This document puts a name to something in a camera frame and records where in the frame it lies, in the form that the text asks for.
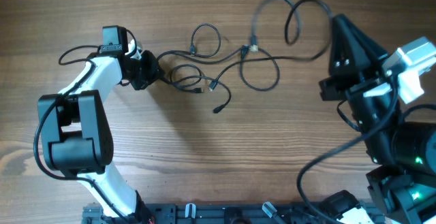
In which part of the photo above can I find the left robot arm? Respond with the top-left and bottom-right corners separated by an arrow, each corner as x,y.
33,25 -> 159,223

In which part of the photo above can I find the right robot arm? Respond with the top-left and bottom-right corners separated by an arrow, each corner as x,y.
320,14 -> 435,223

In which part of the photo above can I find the left camera cable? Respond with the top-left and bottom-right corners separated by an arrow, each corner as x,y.
33,44 -> 130,224

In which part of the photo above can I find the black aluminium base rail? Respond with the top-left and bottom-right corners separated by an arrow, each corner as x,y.
81,202 -> 386,224

